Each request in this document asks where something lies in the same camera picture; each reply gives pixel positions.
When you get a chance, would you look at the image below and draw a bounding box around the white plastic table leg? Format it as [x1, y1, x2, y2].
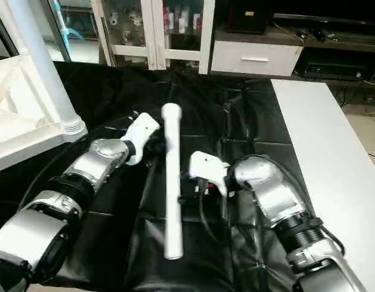
[6, 0, 88, 136]
[160, 103, 185, 261]

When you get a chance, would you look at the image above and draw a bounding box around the white plastic table top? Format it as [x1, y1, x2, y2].
[0, 55, 88, 174]

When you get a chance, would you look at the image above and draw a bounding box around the black work mat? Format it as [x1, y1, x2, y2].
[0, 61, 334, 292]

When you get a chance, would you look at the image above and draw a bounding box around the white glass door cabinet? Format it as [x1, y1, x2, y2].
[90, 0, 217, 75]

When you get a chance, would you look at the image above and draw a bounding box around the white drawer unit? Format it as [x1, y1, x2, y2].
[210, 40, 304, 78]

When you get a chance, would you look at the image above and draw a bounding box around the white flat board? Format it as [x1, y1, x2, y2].
[271, 79, 375, 292]

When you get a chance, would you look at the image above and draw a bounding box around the teal plastic object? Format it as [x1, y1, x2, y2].
[51, 0, 85, 61]

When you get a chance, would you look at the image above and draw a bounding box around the black equipment case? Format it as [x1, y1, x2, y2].
[227, 0, 267, 34]

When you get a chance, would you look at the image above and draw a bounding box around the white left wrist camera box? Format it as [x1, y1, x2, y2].
[124, 113, 161, 167]

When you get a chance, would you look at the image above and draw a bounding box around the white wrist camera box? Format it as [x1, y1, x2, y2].
[187, 151, 232, 196]
[124, 113, 161, 167]

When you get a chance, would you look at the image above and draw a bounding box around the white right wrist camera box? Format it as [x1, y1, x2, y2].
[187, 151, 232, 196]

